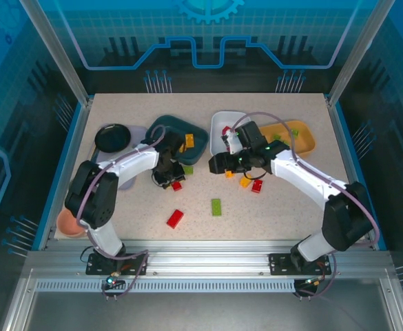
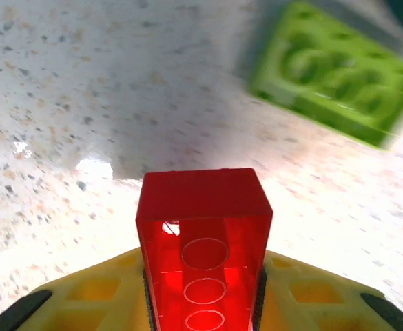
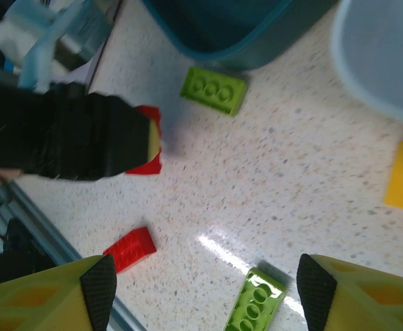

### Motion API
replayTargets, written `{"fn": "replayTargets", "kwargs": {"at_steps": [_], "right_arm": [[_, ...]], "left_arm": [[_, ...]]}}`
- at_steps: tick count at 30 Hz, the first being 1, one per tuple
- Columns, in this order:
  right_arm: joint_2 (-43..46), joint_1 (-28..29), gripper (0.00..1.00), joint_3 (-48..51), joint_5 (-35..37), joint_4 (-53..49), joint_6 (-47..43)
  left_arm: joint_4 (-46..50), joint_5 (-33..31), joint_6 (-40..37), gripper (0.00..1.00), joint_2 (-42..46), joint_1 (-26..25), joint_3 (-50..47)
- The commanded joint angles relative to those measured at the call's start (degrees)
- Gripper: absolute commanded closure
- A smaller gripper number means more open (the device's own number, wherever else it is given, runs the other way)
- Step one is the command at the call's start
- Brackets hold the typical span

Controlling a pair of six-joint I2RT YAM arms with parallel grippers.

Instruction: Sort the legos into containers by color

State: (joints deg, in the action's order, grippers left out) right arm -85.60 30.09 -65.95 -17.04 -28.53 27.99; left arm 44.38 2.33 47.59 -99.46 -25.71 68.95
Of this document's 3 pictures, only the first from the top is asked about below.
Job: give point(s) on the aluminium front rail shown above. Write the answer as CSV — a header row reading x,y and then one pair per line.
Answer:
x,y
204,258

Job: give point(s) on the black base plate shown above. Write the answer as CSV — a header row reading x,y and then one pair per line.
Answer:
x,y
135,262
278,263

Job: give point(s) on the orange plastic container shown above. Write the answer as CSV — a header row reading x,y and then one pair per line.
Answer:
x,y
306,141

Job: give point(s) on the pink round bowl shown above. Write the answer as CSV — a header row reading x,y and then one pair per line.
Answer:
x,y
67,225

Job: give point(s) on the black round bowl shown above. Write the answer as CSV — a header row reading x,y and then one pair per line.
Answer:
x,y
113,138

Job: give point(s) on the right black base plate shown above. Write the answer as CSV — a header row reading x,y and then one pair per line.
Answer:
x,y
278,263

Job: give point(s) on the small green lego brick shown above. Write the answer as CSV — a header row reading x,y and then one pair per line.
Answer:
x,y
277,137

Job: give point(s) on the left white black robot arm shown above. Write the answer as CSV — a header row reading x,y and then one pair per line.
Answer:
x,y
108,238

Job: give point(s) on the lavender plastic tray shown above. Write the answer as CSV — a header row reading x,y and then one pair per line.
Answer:
x,y
139,134

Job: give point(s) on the dark teal plastic container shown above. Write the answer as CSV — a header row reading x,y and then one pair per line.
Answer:
x,y
170,123

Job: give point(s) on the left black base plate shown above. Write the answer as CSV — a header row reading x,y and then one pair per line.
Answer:
x,y
135,262

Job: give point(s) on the aluminium frame post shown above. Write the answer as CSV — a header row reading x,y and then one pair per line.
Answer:
x,y
359,51
56,51

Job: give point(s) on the white plastic container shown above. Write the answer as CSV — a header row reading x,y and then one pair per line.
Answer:
x,y
218,134

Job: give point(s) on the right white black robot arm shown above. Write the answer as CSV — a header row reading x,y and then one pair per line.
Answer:
x,y
301,172

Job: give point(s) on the aluminium side rail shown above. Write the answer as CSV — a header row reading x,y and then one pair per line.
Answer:
x,y
342,138
77,138

